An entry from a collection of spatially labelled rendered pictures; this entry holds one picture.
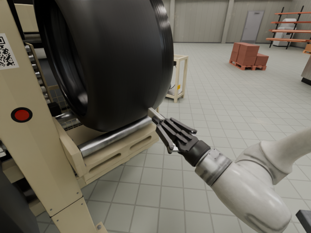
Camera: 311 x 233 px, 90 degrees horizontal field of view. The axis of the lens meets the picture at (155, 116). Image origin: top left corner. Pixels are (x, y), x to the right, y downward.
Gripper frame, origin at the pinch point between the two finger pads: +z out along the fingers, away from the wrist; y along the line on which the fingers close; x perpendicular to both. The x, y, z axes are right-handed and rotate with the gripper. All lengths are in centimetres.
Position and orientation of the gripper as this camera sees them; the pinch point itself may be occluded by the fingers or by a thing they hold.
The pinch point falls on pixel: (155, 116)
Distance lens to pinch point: 53.6
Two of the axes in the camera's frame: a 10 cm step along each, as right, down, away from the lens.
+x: -1.8, 7.4, 6.5
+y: -7.3, 3.5, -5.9
